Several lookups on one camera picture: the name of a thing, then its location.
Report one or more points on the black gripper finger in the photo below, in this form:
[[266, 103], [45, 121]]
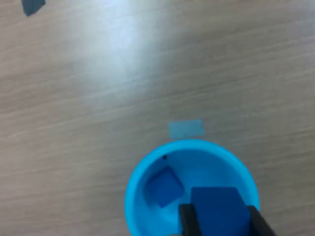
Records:
[[189, 221], [261, 223]]

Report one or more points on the blue cube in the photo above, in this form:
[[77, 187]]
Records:
[[163, 189], [219, 209]]

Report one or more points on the blue plastic cup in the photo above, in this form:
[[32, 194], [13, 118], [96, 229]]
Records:
[[137, 177]]

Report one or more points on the blue-grey tape piece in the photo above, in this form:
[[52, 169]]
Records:
[[185, 128]]

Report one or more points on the dark tape strip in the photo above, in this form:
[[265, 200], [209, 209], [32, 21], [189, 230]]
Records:
[[33, 6]]

